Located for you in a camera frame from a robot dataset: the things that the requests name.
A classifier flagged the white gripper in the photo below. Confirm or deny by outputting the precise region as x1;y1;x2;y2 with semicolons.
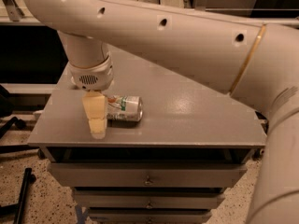
68;57;114;139

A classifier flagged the white green 7up can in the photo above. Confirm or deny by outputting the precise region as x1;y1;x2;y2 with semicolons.
107;95;143;122

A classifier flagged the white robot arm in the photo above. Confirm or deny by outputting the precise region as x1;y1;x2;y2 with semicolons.
24;0;299;224

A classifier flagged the black office chair base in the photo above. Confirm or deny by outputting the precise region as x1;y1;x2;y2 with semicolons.
0;94;46;224

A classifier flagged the grey drawer cabinet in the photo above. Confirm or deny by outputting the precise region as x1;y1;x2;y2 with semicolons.
29;49;265;224

